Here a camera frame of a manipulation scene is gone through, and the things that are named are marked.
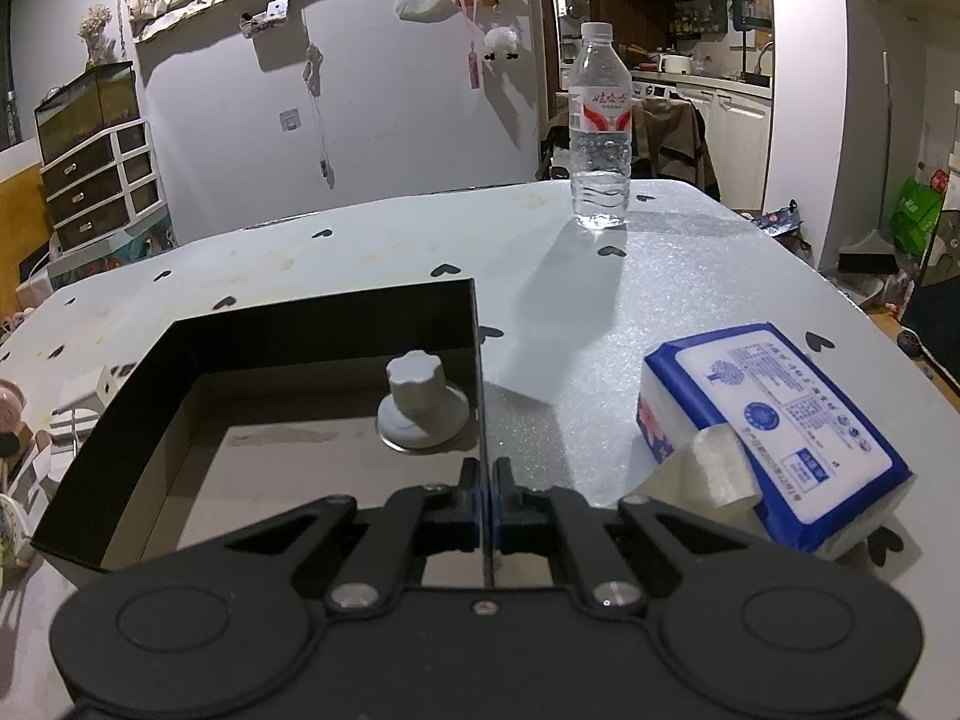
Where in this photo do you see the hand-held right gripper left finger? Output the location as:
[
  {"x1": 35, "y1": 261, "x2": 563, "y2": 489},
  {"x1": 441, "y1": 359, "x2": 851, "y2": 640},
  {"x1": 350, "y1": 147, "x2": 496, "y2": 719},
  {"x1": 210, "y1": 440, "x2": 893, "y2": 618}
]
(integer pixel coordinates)
[{"x1": 219, "y1": 457, "x2": 484, "y2": 613}]

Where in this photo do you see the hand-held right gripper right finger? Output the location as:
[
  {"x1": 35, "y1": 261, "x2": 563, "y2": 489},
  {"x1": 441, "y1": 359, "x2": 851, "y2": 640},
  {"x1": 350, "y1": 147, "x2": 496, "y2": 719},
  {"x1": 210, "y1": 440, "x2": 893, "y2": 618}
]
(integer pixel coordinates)
[{"x1": 491, "y1": 457, "x2": 755, "y2": 612}]

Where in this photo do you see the wall mirror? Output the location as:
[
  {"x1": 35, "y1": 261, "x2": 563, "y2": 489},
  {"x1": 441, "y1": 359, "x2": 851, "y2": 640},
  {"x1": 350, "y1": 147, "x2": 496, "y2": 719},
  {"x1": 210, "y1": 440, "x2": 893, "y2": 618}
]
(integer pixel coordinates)
[{"x1": 553, "y1": 0, "x2": 595, "y2": 95}]

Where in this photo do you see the white plush sheep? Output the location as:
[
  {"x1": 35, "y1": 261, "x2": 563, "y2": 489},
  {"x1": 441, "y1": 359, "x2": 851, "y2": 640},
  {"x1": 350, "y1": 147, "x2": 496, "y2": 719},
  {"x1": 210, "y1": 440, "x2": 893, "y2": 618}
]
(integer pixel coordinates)
[{"x1": 484, "y1": 25, "x2": 524, "y2": 61}]

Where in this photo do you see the white kitchen counter cabinet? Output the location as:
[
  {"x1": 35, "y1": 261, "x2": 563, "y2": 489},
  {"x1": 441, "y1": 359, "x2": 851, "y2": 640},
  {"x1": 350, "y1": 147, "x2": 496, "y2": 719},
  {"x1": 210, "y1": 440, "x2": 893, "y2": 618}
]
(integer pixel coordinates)
[{"x1": 630, "y1": 71, "x2": 773, "y2": 212}]

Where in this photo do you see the green bag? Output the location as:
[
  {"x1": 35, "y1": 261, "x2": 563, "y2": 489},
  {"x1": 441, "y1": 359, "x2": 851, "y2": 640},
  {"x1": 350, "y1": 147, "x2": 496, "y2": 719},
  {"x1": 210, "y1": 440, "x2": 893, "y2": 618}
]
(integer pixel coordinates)
[{"x1": 891, "y1": 176, "x2": 946, "y2": 256}]

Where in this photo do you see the white dark drawer cabinet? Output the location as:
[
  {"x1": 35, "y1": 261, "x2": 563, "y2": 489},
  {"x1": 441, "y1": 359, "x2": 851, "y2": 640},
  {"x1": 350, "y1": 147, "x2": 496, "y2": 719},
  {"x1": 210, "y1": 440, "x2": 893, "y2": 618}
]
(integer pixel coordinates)
[{"x1": 39, "y1": 120, "x2": 164, "y2": 253}]

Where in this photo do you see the glass fish tank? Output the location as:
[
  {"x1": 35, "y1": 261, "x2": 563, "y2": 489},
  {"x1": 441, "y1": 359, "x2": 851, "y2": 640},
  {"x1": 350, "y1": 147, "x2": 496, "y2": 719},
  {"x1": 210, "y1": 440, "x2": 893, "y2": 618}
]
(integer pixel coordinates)
[{"x1": 34, "y1": 60, "x2": 143, "y2": 164}]

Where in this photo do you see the chair with brown jacket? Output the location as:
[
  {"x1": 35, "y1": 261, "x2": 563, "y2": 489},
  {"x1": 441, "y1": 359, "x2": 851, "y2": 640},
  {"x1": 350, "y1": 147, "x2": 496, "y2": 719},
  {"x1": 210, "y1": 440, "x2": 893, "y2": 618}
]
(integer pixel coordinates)
[{"x1": 634, "y1": 94, "x2": 721, "y2": 200}]

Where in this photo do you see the white hanging cloth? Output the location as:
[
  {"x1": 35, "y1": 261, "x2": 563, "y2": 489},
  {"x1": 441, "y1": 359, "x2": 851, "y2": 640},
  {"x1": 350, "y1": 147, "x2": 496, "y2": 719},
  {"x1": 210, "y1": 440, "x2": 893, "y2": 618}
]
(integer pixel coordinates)
[{"x1": 396, "y1": 0, "x2": 458, "y2": 23}]

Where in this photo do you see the silver wall clip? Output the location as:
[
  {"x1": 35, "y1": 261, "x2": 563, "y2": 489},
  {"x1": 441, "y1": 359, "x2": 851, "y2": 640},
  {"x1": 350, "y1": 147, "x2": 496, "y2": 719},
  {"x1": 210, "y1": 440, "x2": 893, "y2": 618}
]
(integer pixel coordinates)
[{"x1": 240, "y1": 0, "x2": 291, "y2": 35}]

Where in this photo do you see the clear plastic water bottle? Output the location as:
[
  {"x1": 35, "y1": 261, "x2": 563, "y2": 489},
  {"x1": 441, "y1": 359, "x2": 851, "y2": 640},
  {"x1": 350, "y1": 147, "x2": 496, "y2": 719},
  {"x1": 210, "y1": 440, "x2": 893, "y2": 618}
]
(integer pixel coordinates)
[{"x1": 568, "y1": 21, "x2": 632, "y2": 230}]

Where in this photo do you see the pig figurine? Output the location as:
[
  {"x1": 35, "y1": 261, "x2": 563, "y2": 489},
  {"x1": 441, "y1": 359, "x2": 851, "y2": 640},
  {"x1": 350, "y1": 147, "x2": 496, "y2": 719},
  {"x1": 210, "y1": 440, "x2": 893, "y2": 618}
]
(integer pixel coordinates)
[{"x1": 0, "y1": 379, "x2": 28, "y2": 458}]

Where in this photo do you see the blue patterned bag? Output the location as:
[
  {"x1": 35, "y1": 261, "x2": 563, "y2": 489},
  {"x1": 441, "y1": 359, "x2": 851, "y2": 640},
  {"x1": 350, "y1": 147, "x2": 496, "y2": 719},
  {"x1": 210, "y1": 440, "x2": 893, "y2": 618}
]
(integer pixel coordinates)
[{"x1": 750, "y1": 201, "x2": 803, "y2": 238}]

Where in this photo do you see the white plug adapter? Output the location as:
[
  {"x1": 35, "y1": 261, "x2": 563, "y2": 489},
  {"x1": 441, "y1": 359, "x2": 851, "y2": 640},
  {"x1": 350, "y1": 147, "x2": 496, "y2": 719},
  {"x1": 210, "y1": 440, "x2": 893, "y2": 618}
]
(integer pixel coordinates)
[{"x1": 56, "y1": 364, "x2": 136, "y2": 422}]

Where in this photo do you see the black cardboard box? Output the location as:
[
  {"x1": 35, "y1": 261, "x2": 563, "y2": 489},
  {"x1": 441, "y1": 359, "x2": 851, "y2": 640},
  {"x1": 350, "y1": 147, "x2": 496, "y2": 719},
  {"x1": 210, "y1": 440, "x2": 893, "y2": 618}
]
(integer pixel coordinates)
[{"x1": 30, "y1": 277, "x2": 500, "y2": 590}]

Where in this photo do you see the pink hanging strap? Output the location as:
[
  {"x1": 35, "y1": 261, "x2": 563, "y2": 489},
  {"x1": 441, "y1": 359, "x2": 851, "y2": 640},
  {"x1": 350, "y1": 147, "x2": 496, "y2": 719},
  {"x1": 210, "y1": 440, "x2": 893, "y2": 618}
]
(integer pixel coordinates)
[{"x1": 444, "y1": 0, "x2": 482, "y2": 91}]

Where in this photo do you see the blue white tissue pack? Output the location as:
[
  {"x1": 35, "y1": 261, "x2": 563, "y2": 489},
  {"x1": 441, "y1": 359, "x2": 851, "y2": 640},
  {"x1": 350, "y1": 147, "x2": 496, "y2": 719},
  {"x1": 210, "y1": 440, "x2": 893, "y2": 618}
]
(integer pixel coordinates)
[{"x1": 636, "y1": 322, "x2": 914, "y2": 560}]

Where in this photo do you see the grey knob lid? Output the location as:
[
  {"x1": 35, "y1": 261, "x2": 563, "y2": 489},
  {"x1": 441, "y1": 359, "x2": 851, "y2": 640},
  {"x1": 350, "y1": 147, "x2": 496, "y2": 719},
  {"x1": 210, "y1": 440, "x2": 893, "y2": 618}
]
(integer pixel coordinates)
[{"x1": 376, "y1": 350, "x2": 473, "y2": 452}]

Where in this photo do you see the dried flower bunch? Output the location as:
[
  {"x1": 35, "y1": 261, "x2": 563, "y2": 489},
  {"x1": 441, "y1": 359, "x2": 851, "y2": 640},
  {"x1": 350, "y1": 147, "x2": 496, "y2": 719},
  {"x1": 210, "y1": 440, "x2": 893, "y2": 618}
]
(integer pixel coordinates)
[{"x1": 79, "y1": 4, "x2": 117, "y2": 65}]

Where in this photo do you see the white hanging cable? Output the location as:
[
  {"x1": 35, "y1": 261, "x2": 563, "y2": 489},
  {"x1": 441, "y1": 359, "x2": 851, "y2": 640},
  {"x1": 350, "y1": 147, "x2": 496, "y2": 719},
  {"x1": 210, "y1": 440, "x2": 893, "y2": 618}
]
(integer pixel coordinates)
[{"x1": 302, "y1": 41, "x2": 336, "y2": 188}]

